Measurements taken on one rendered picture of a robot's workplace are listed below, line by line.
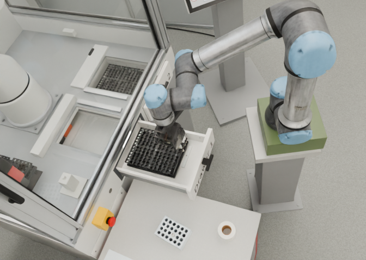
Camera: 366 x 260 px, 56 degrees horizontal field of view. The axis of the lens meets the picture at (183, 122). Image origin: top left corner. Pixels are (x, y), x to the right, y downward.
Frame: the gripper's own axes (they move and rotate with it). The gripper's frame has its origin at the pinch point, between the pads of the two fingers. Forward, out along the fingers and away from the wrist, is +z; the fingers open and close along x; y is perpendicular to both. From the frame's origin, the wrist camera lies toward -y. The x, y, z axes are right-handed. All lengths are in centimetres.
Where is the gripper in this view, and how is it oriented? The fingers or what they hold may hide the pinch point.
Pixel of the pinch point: (177, 140)
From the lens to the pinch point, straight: 138.6
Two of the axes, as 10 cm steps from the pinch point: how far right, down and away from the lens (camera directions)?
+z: 1.7, 5.2, 8.3
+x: 9.3, 2.0, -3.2
